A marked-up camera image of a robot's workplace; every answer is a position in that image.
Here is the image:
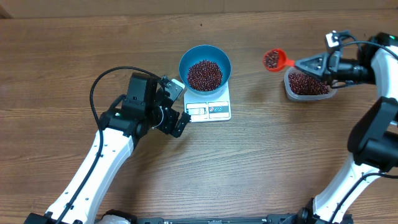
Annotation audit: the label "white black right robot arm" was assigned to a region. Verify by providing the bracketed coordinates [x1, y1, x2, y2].
[285, 31, 397, 223]

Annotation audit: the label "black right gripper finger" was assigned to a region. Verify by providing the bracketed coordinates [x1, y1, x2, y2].
[295, 63, 330, 84]
[294, 52, 328, 70]

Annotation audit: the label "red scoop blue handle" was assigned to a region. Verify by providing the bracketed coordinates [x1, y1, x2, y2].
[262, 49, 295, 72]

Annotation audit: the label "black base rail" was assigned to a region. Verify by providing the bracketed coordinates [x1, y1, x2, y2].
[93, 208, 355, 224]

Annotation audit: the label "blue bowl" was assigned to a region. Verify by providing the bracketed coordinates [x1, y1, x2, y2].
[178, 45, 232, 95]

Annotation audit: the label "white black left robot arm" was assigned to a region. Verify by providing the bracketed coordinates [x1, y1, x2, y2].
[25, 72, 190, 223]

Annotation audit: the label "white kitchen scale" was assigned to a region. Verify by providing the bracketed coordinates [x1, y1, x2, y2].
[184, 83, 232, 123]

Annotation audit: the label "red beans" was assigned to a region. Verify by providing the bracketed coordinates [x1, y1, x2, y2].
[187, 50, 330, 96]

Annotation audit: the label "clear plastic container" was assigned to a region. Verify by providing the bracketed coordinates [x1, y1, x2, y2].
[284, 67, 337, 101]

